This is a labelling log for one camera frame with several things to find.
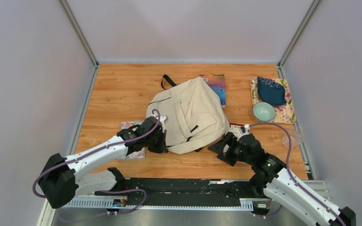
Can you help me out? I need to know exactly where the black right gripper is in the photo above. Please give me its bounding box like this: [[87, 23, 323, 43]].
[[207, 132, 253, 167]]

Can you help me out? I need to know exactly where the floral cover paperback book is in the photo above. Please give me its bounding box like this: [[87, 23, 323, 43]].
[[117, 121, 147, 161]]

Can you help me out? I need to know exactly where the beige canvas backpack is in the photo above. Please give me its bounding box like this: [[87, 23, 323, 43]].
[[146, 74, 230, 154]]

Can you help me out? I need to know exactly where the blue sunset cover book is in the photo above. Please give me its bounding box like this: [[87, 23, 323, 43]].
[[200, 74, 226, 109]]

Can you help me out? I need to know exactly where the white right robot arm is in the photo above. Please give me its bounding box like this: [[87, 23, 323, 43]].
[[208, 132, 356, 226]]

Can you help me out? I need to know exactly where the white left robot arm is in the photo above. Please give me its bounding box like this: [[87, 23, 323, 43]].
[[33, 115, 168, 209]]

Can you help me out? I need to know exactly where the red and white book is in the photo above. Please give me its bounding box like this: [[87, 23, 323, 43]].
[[222, 123, 243, 137]]

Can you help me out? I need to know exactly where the light green ceramic bowl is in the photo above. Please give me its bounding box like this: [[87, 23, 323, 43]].
[[253, 102, 276, 122]]

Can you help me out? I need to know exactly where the clear drinking glass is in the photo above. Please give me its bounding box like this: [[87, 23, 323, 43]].
[[282, 126, 304, 148]]

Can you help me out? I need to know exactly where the dark blue embroidered pouch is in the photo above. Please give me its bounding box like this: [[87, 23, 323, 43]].
[[257, 76, 287, 106]]

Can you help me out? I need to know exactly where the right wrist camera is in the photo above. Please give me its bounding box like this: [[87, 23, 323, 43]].
[[238, 124, 250, 137]]

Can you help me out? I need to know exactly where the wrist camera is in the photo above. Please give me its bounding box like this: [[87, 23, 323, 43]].
[[156, 115, 168, 123], [238, 124, 250, 137]]

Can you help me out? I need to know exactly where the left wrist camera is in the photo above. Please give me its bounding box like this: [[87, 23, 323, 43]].
[[156, 115, 168, 123]]

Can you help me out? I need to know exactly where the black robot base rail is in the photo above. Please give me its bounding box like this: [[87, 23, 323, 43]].
[[94, 177, 280, 216]]

